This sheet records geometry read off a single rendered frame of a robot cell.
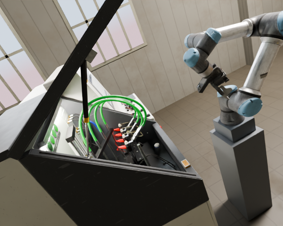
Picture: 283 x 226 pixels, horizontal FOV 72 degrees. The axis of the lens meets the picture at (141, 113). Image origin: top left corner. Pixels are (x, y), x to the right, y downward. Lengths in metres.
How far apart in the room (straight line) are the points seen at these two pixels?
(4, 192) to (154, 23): 3.08
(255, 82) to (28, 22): 2.88
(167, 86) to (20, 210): 3.14
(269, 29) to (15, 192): 1.30
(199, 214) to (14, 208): 0.84
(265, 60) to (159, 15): 2.53
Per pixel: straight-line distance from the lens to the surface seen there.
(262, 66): 1.18
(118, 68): 3.31
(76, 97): 1.39
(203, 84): 1.08
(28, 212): 0.93
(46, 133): 0.88
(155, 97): 3.61
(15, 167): 0.81
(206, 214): 1.20
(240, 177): 1.56
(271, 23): 1.20
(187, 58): 0.94
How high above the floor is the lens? 1.71
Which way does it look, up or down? 26 degrees down
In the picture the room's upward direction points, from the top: 24 degrees counter-clockwise
